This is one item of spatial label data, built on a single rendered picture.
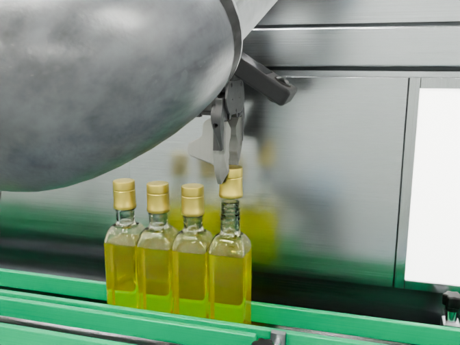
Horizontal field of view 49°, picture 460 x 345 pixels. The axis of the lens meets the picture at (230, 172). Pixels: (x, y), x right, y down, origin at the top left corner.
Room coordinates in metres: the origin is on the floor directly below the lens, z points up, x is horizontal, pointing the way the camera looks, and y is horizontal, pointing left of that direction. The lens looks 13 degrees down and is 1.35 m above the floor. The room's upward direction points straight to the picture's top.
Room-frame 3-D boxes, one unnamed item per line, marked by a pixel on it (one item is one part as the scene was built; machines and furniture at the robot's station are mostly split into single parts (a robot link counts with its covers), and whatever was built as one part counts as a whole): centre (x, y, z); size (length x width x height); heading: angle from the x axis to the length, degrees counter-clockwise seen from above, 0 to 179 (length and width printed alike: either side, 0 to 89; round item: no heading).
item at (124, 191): (0.77, 0.17, 1.14); 0.04 x 0.04 x 0.04
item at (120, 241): (0.77, 0.17, 0.99); 0.06 x 0.06 x 0.21; 74
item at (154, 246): (0.76, 0.11, 0.99); 0.06 x 0.06 x 0.21; 74
